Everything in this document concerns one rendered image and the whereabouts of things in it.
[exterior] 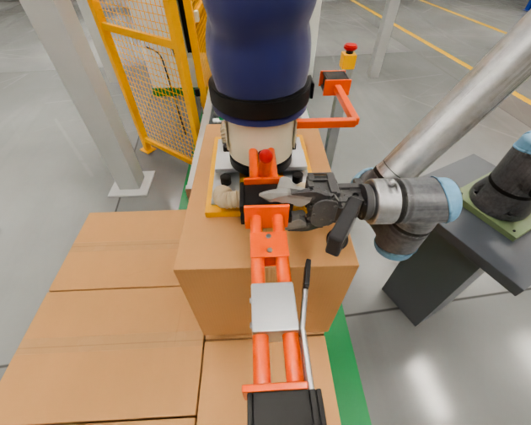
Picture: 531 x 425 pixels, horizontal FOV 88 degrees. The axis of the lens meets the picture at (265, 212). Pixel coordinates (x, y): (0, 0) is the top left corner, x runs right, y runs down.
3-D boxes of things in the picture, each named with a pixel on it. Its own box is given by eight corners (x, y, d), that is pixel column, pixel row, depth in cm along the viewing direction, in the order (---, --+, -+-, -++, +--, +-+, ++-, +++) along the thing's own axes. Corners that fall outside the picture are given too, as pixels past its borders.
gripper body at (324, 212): (300, 199, 59) (355, 197, 60) (306, 229, 53) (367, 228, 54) (303, 171, 54) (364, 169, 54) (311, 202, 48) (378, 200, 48)
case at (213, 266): (219, 201, 128) (206, 123, 98) (304, 200, 128) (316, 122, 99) (203, 336, 87) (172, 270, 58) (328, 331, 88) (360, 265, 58)
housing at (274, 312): (249, 297, 43) (249, 282, 40) (292, 294, 43) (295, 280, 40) (250, 343, 38) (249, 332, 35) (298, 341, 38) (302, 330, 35)
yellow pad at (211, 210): (215, 141, 91) (212, 127, 87) (245, 140, 91) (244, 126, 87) (205, 217, 68) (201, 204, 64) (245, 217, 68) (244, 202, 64)
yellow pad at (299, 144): (272, 140, 91) (272, 126, 88) (302, 139, 92) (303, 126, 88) (281, 215, 68) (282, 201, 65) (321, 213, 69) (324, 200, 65)
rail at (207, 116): (221, 60, 303) (218, 40, 289) (226, 60, 303) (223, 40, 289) (193, 213, 146) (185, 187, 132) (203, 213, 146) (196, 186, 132)
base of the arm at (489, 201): (489, 176, 108) (505, 156, 100) (540, 207, 97) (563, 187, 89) (458, 195, 102) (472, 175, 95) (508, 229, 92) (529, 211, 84)
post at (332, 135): (315, 190, 219) (341, 51, 145) (324, 189, 219) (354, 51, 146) (317, 195, 214) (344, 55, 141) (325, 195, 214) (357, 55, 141)
